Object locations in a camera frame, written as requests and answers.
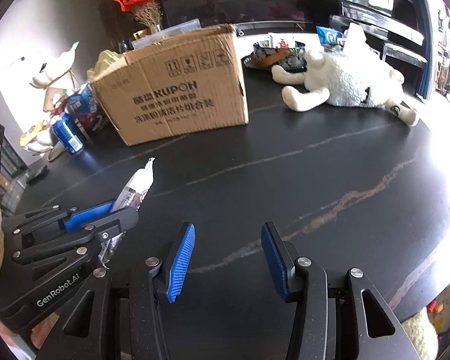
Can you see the blue packet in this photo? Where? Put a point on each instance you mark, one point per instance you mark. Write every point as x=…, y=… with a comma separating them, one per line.
x=328, y=36

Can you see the blue snack canister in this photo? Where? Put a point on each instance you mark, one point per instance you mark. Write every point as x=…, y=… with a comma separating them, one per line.
x=84, y=107

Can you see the white and red packet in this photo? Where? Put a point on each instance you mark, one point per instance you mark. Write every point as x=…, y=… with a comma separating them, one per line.
x=281, y=39

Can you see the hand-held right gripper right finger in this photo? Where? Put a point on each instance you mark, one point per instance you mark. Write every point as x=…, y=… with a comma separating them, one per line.
x=275, y=262

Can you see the patterned bowl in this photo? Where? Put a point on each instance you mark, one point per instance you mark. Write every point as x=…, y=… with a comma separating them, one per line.
x=277, y=54

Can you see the white bowl of snacks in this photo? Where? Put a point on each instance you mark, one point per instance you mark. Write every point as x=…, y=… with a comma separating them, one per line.
x=37, y=140

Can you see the black oval tray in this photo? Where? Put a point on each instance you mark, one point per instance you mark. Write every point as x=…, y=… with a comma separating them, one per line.
x=258, y=68

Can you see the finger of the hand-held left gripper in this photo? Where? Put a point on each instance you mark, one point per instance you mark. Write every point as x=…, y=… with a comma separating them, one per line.
x=90, y=213
x=116, y=223

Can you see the dried flowers in vase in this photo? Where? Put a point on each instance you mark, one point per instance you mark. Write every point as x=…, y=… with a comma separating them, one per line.
x=148, y=17

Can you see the black television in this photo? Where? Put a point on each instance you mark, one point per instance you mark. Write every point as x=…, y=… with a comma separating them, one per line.
x=240, y=0

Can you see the white snack packet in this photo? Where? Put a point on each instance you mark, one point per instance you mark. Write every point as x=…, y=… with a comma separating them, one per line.
x=138, y=183

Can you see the white plush sheep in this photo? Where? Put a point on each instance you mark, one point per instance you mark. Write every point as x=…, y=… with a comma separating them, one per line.
x=345, y=78

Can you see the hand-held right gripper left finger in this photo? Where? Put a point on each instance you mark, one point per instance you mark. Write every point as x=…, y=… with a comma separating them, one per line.
x=180, y=262

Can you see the person's cream knit clothing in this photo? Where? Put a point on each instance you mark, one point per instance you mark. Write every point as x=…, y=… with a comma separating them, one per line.
x=420, y=337

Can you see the person's left hand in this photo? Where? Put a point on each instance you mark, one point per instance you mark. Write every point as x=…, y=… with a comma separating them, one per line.
x=11, y=341

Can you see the gold mountain-shaped box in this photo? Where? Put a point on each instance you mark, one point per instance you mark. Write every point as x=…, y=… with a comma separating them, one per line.
x=107, y=60

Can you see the brown cardboard box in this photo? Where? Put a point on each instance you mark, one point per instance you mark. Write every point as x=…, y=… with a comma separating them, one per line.
x=180, y=90

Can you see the clear zip bag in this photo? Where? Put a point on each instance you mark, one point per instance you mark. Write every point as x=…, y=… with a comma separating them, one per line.
x=172, y=30

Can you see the dark blue curtain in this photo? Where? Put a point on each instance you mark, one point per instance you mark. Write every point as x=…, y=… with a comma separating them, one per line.
x=427, y=45

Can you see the blue drink can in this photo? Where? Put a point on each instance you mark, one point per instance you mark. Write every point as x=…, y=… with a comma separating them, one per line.
x=69, y=135

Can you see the black piano bench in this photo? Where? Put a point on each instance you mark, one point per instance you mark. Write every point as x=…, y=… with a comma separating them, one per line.
x=401, y=56

